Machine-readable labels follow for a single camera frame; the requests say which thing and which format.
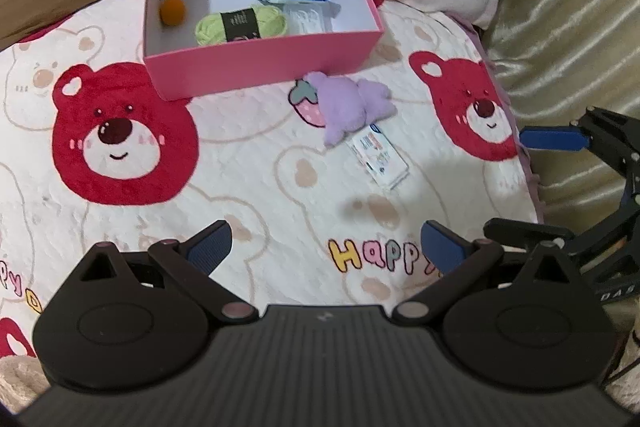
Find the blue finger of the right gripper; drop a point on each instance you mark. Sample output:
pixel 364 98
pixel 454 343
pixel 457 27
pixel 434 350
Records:
pixel 526 235
pixel 550 140

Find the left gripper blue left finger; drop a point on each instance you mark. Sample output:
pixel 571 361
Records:
pixel 188 264

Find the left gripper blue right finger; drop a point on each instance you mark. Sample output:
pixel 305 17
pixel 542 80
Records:
pixel 462 264

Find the white wet wipes pack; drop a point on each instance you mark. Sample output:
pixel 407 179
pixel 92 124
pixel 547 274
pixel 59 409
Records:
pixel 378 156

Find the red bear bed sheet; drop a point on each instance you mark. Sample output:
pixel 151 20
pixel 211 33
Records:
pixel 309 225

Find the purple plush toy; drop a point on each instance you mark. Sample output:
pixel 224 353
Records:
pixel 348 105

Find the pink cardboard box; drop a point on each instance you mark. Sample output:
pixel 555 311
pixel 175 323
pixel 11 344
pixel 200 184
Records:
pixel 199 47

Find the green yarn ball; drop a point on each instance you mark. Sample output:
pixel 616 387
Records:
pixel 255 22

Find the white clear plastic packet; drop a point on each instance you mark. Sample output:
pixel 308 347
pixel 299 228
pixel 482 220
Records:
pixel 310 18

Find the orange pompom keychain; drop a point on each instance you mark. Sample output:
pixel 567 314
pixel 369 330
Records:
pixel 172 13

